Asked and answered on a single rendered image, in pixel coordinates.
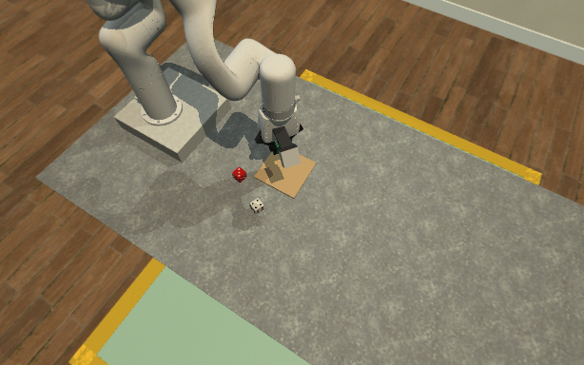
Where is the tan flat mat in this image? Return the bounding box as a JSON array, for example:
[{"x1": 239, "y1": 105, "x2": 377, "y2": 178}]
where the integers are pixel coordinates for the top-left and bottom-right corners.
[{"x1": 254, "y1": 152, "x2": 316, "y2": 199}]

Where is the red die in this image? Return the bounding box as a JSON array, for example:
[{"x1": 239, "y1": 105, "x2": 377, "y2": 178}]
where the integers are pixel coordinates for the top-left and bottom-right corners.
[{"x1": 232, "y1": 167, "x2": 246, "y2": 183}]

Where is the white die with black pips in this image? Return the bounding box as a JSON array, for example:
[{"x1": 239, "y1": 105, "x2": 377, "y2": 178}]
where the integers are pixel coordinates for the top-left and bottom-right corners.
[{"x1": 250, "y1": 198, "x2": 264, "y2": 214}]

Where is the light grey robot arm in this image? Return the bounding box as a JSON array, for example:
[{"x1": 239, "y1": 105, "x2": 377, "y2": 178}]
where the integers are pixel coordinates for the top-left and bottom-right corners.
[{"x1": 87, "y1": 0, "x2": 301, "y2": 169}]

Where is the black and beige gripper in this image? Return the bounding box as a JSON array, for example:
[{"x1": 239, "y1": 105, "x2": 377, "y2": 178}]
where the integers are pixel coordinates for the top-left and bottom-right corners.
[{"x1": 255, "y1": 106, "x2": 302, "y2": 155}]

